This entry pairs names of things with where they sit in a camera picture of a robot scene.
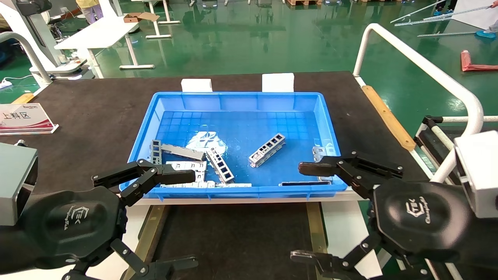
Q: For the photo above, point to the long aluminium bar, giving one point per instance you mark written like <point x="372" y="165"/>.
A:
<point x="447" y="33"/>
<point x="443" y="16"/>
<point x="418" y="11"/>

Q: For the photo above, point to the blue plastic bin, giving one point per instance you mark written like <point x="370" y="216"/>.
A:
<point x="241" y="128"/>

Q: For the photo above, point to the blue shoe cover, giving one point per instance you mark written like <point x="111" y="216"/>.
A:
<point x="485" y="34"/>

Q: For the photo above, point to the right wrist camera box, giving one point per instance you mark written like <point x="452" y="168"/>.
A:
<point x="482" y="175"/>

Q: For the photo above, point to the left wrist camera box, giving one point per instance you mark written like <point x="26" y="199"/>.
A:
<point x="15" y="182"/>

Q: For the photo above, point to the white tube rail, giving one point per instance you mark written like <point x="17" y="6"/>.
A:
<point x="428" y="67"/>

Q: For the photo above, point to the acrylic sign with red stripe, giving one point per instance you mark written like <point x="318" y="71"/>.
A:
<point x="23" y="116"/>

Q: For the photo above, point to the wooden edge strip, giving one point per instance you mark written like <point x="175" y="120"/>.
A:
<point x="23" y="98"/>
<point x="389" y="118"/>

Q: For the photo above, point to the white board panel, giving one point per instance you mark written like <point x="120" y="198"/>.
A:
<point x="474" y="13"/>

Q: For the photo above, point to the white robot with column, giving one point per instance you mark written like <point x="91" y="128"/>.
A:
<point x="37" y="29"/>

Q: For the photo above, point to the white desk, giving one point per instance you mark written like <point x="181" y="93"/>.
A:
<point x="97" y="33"/>
<point x="155" y="21"/>

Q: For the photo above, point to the grey tube rail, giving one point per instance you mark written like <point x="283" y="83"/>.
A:
<point x="37" y="61"/>

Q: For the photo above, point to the white power plug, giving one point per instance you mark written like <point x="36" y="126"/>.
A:
<point x="4" y="83"/>

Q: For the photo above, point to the dark long work table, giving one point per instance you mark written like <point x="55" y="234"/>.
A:
<point x="97" y="116"/>

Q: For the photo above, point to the flat grey metal bracket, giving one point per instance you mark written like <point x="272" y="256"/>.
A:
<point x="323" y="151"/>
<point x="218" y="184"/>
<point x="183" y="151"/>
<point x="194" y="166"/>

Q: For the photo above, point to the wooden pallet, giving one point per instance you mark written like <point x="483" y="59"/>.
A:
<point x="303" y="2"/>

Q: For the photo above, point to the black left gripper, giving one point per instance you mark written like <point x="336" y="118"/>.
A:
<point x="70" y="225"/>

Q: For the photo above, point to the perforated grey metal bracket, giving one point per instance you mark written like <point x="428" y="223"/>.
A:
<point x="220" y="165"/>
<point x="156" y="151"/>
<point x="267" y="149"/>

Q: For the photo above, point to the white foam block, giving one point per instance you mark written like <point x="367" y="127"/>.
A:
<point x="277" y="82"/>
<point x="196" y="85"/>

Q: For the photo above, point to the dark flat metal strip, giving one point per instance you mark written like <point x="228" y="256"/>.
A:
<point x="303" y="182"/>

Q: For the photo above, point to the open cardboard box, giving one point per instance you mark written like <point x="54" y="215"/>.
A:
<point x="134" y="18"/>

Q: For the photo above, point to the red angled object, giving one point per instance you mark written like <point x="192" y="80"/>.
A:
<point x="465" y="60"/>

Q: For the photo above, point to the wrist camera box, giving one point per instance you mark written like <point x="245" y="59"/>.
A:
<point x="482" y="175"/>
<point x="15" y="182"/>

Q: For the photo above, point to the person in yellow top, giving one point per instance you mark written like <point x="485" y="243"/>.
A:
<point x="89" y="7"/>

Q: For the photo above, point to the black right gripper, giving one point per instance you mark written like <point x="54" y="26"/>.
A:
<point x="420" y="217"/>

